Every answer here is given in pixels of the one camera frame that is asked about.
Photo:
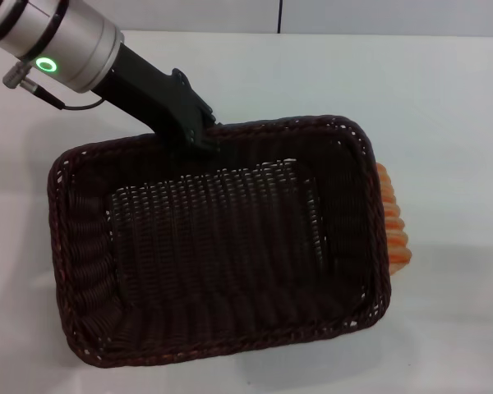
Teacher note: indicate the dark brown woven basket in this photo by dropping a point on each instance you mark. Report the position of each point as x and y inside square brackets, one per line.
[213, 246]

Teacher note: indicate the orange ridged bread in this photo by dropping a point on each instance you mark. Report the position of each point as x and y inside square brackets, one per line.
[396, 230]

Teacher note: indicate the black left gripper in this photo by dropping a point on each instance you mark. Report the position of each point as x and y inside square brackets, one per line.
[156, 100]

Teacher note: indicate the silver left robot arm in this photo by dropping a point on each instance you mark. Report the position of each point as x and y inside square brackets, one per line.
[65, 37]

